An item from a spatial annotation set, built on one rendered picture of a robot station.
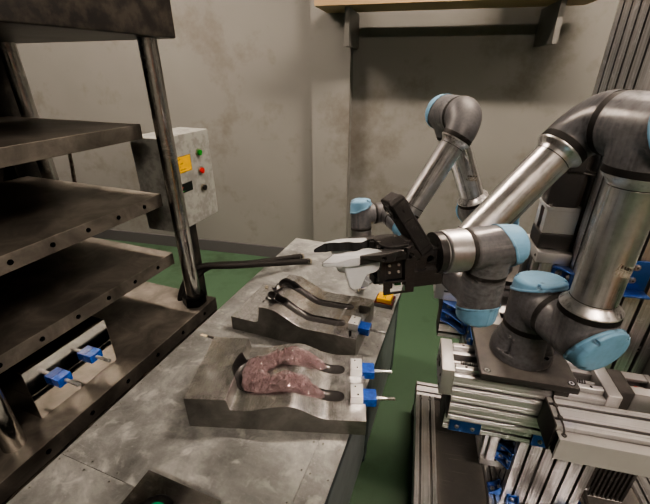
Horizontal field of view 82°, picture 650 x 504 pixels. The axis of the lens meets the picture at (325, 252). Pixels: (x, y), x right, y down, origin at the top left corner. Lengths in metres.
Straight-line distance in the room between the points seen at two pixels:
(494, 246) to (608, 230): 0.24
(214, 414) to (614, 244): 1.02
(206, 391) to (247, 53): 2.81
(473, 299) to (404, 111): 2.57
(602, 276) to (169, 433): 1.12
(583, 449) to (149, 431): 1.11
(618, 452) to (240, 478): 0.88
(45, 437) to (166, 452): 0.37
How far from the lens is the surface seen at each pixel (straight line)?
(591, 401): 1.21
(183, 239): 1.60
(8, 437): 1.39
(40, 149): 1.32
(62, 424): 1.42
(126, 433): 1.29
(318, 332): 1.35
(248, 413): 1.14
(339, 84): 3.11
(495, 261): 0.69
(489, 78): 3.21
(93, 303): 1.45
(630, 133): 0.81
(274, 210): 3.62
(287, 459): 1.12
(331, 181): 3.24
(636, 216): 0.84
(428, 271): 0.65
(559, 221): 1.22
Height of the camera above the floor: 1.72
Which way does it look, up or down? 26 degrees down
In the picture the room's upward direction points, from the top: straight up
